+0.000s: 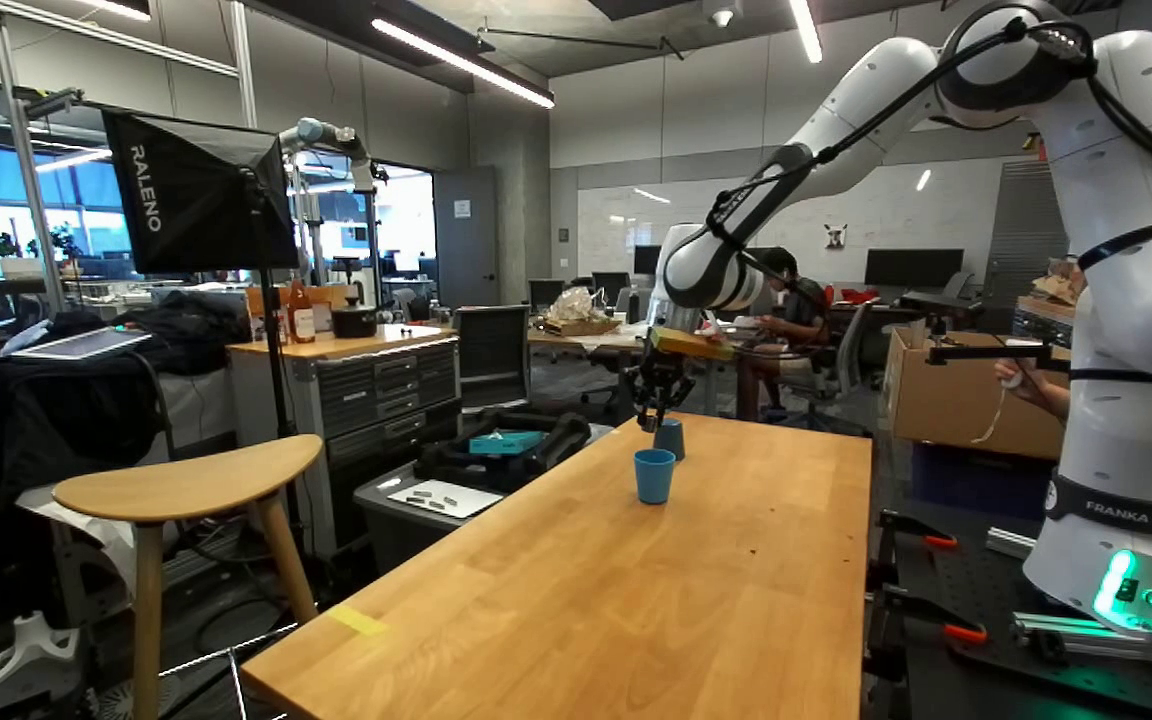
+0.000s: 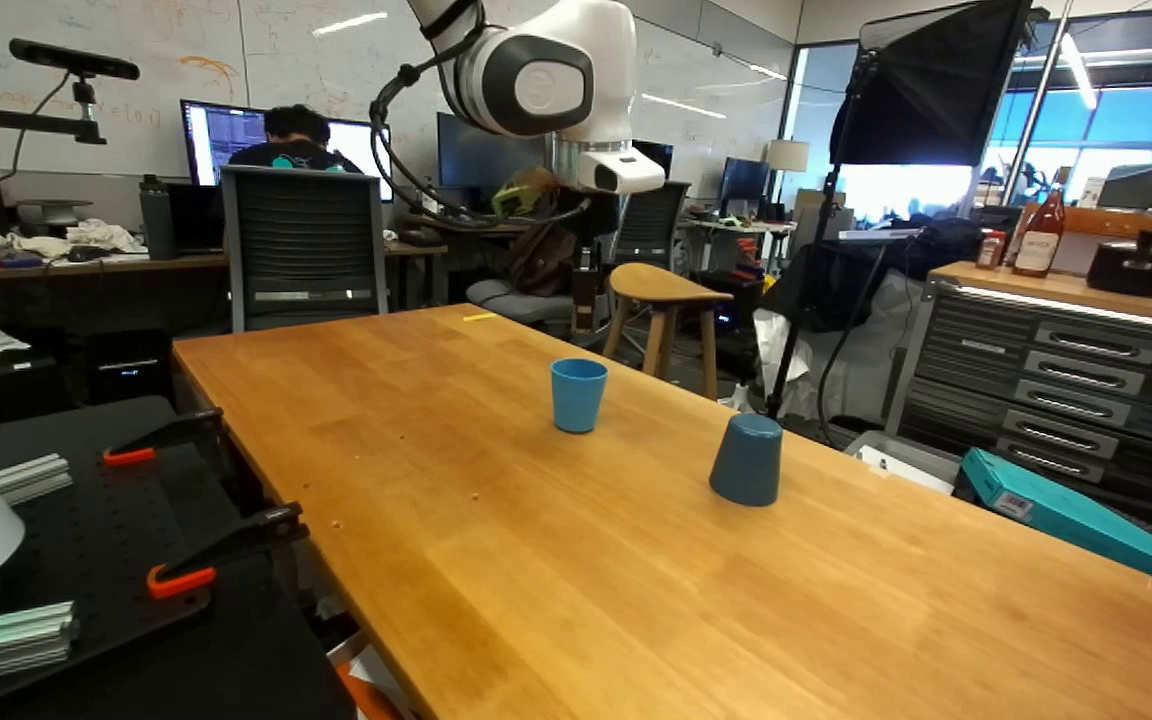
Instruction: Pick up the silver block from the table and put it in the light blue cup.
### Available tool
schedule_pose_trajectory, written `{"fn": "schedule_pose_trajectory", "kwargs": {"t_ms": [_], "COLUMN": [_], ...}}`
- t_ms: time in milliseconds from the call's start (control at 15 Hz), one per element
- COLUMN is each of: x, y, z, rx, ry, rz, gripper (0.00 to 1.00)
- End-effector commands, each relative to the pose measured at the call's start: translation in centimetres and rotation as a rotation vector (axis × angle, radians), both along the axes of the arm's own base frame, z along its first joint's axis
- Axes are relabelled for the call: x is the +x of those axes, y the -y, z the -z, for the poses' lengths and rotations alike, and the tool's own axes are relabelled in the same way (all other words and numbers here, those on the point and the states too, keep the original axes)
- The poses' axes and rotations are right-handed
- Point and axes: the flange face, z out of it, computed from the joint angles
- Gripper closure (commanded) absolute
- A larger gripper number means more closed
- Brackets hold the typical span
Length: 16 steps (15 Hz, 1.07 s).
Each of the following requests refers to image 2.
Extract grey white floor box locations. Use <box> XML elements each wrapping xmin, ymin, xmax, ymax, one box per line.
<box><xmin>845</xmin><ymin>432</ymin><xmax>963</xmax><ymax>496</ymax></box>

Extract dark wide computer monitor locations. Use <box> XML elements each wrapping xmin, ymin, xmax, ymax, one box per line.
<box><xmin>431</xmin><ymin>108</ymin><xmax>550</xmax><ymax>218</ymax></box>

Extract grey drawer cabinet wooden top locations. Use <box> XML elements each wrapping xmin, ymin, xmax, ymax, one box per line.
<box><xmin>883</xmin><ymin>257</ymin><xmax>1152</xmax><ymax>536</ymax></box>

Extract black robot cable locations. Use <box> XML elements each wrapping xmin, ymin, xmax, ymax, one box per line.
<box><xmin>365</xmin><ymin>38</ymin><xmax>529</xmax><ymax>229</ymax></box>

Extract black camera on stand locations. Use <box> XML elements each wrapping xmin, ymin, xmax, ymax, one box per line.
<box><xmin>3</xmin><ymin>38</ymin><xmax>142</xmax><ymax>149</ymax></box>

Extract black softbox light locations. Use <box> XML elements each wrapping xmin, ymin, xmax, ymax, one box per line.
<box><xmin>829</xmin><ymin>0</ymin><xmax>1040</xmax><ymax>172</ymax></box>

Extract orange handled black clamp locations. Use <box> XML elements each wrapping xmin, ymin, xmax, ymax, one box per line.
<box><xmin>97</xmin><ymin>409</ymin><xmax>227</xmax><ymax>476</ymax></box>
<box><xmin>140</xmin><ymin>502</ymin><xmax>306</xmax><ymax>608</ymax></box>

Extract orange liquid bottle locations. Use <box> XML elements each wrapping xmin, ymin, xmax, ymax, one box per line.
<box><xmin>1009</xmin><ymin>190</ymin><xmax>1070</xmax><ymax>285</ymax></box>

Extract wooden stool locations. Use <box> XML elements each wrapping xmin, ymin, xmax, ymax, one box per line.
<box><xmin>599</xmin><ymin>261</ymin><xmax>734</xmax><ymax>400</ymax></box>

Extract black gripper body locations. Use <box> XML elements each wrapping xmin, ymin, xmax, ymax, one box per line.
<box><xmin>570</xmin><ymin>190</ymin><xmax>639</xmax><ymax>271</ymax></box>

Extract lit computer monitor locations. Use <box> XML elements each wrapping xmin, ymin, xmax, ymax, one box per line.
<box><xmin>176</xmin><ymin>96</ymin><xmax>401</xmax><ymax>210</ymax></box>

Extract dark blue cup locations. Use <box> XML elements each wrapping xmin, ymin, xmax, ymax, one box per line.
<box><xmin>708</xmin><ymin>409</ymin><xmax>787</xmax><ymax>511</ymax></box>

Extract light blue cup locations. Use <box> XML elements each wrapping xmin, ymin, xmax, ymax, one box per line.
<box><xmin>546</xmin><ymin>355</ymin><xmax>611</xmax><ymax>441</ymax></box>

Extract teal case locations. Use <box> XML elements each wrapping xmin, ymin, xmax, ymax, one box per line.
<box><xmin>955</xmin><ymin>445</ymin><xmax>1152</xmax><ymax>608</ymax></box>

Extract softbox light stand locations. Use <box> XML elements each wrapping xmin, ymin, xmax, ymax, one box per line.
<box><xmin>762</xmin><ymin>164</ymin><xmax>847</xmax><ymax>420</ymax></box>

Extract grey mesh office chair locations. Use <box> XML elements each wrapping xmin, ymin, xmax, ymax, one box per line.
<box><xmin>215</xmin><ymin>164</ymin><xmax>392</xmax><ymax>335</ymax></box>

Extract long dark desk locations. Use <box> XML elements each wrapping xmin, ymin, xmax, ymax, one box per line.
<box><xmin>0</xmin><ymin>236</ymin><xmax>450</xmax><ymax>353</ymax></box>

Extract stacked aluminium rails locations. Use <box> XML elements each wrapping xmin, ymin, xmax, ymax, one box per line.
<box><xmin>0</xmin><ymin>447</ymin><xmax>76</xmax><ymax>511</ymax></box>

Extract seated person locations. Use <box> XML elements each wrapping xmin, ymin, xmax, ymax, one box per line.
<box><xmin>224</xmin><ymin>101</ymin><xmax>365</xmax><ymax>176</ymax></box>

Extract black box on cabinet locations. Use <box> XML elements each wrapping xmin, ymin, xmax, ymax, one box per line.
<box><xmin>1083</xmin><ymin>229</ymin><xmax>1152</xmax><ymax>299</ymax></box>

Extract small red bottle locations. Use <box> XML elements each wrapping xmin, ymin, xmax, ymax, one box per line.
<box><xmin>975</xmin><ymin>223</ymin><xmax>1013</xmax><ymax>271</ymax></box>

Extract aluminium rail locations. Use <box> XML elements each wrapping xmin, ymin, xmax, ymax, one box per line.
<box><xmin>0</xmin><ymin>595</ymin><xmax>80</xmax><ymax>688</ymax></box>

